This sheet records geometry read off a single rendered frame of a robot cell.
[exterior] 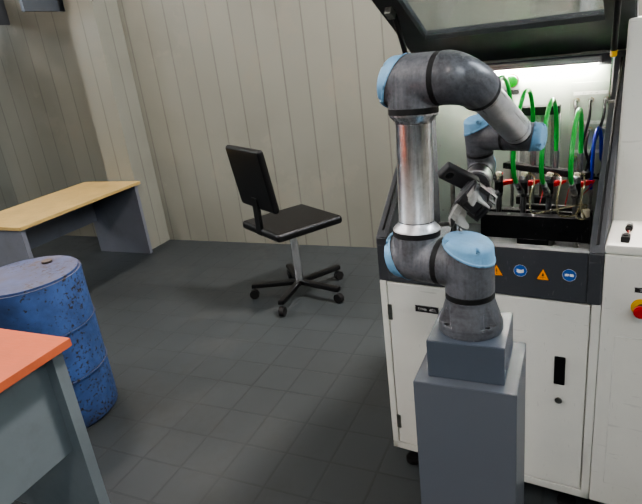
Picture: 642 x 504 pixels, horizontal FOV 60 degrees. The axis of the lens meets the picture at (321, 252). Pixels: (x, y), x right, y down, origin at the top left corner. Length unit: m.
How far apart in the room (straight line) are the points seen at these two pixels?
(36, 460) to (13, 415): 0.19
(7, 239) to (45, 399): 2.50
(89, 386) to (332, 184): 2.45
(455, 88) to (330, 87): 3.12
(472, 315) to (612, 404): 0.74
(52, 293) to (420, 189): 1.85
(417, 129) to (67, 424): 1.54
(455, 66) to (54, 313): 2.07
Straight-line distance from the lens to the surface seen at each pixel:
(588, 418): 2.02
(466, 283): 1.32
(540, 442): 2.12
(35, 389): 2.09
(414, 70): 1.28
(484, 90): 1.29
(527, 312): 1.86
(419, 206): 1.34
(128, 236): 5.34
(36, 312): 2.73
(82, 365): 2.89
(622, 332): 1.84
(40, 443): 2.16
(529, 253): 1.78
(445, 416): 1.45
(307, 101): 4.43
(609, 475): 2.14
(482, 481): 1.55
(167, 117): 5.15
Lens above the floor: 1.59
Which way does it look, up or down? 20 degrees down
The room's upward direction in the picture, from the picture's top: 7 degrees counter-clockwise
